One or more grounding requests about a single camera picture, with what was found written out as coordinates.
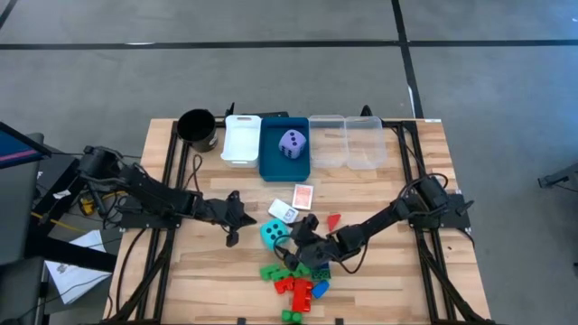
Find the small red toy brick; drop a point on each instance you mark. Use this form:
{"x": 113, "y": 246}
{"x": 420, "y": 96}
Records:
{"x": 282, "y": 285}

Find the white paper tag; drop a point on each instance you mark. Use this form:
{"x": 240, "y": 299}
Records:
{"x": 62, "y": 194}

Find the black clamp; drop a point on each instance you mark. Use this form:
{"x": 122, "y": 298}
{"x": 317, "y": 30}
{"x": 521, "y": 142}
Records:
{"x": 366, "y": 112}

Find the black bar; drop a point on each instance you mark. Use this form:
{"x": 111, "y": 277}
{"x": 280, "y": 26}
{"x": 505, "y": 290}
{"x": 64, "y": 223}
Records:
{"x": 271, "y": 114}

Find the white paper sheets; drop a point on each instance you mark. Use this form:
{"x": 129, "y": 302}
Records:
{"x": 77, "y": 280}

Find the black side desk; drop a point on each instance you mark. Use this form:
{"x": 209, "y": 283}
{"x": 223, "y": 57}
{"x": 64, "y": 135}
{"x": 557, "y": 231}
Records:
{"x": 68, "y": 255}

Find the large red toy brick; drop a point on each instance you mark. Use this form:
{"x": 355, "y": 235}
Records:
{"x": 301, "y": 295}

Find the black round cup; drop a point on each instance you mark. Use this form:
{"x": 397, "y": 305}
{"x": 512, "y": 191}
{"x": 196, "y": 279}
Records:
{"x": 197, "y": 128}

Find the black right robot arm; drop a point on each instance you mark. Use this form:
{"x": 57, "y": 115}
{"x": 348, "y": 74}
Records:
{"x": 384, "y": 216}

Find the blue curved toy brick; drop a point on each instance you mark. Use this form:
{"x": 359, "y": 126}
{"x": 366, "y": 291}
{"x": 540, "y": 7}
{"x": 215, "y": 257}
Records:
{"x": 320, "y": 289}

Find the red wedge block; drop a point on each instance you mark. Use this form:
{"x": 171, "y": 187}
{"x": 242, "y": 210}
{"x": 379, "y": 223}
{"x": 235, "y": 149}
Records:
{"x": 333, "y": 222}

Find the teal foam die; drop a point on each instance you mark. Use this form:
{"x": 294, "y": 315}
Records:
{"x": 272, "y": 234}

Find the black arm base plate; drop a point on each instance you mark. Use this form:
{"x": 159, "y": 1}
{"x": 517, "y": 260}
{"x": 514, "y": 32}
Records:
{"x": 447, "y": 219}
{"x": 135, "y": 221}

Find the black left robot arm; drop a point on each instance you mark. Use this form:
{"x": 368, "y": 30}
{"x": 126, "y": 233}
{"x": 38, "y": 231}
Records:
{"x": 153, "y": 194}

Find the black table frame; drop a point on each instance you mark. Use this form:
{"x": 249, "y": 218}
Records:
{"x": 403, "y": 158}
{"x": 170, "y": 162}

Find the purple foam die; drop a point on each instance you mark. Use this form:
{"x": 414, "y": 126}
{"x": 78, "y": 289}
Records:
{"x": 292, "y": 144}

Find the teal plastic tray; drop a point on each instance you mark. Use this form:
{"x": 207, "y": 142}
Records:
{"x": 271, "y": 167}

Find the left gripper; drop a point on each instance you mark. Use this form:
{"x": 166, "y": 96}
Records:
{"x": 214, "y": 210}

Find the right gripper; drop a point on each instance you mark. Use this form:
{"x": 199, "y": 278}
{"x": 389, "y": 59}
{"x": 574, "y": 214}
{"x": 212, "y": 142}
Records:
{"x": 316, "y": 250}

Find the white plastic bin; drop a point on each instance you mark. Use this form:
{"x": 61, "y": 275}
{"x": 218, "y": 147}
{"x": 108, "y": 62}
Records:
{"x": 241, "y": 142}

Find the white card box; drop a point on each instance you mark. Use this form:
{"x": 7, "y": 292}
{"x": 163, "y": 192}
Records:
{"x": 282, "y": 210}

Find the blue screen monitor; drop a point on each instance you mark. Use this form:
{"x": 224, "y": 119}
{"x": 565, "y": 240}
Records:
{"x": 18, "y": 151}

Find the clear plastic bin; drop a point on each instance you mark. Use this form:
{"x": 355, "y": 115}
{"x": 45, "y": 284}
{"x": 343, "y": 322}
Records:
{"x": 366, "y": 142}
{"x": 327, "y": 142}

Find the red playing card deck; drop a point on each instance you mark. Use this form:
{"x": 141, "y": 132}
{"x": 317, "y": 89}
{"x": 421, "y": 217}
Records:
{"x": 302, "y": 197}

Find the dark green toy brick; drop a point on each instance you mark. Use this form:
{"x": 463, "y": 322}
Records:
{"x": 321, "y": 274}

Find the long green toy brick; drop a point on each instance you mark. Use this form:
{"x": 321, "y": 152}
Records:
{"x": 284, "y": 274}

